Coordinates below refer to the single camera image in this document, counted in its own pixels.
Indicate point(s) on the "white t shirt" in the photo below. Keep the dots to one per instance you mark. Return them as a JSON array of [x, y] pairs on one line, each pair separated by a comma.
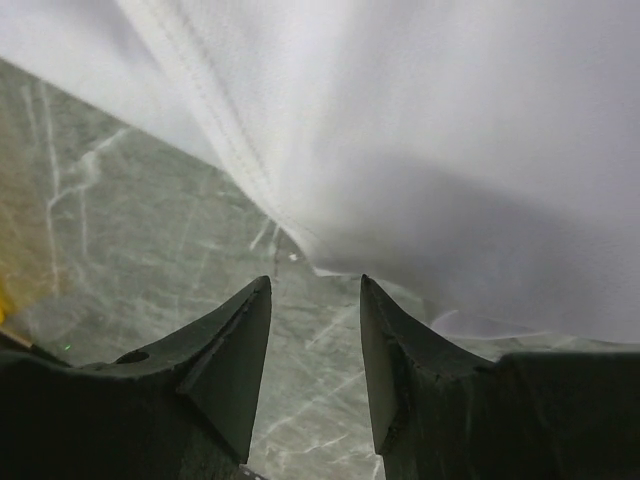
[[483, 154]]

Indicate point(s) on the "yellow plastic tray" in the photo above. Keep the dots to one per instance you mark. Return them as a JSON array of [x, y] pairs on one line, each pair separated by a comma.
[[5, 304]]

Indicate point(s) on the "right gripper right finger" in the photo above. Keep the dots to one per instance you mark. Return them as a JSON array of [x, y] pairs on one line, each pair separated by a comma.
[[440, 412]]

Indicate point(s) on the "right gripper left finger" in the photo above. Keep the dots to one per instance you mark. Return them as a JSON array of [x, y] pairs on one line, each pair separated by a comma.
[[182, 407]]

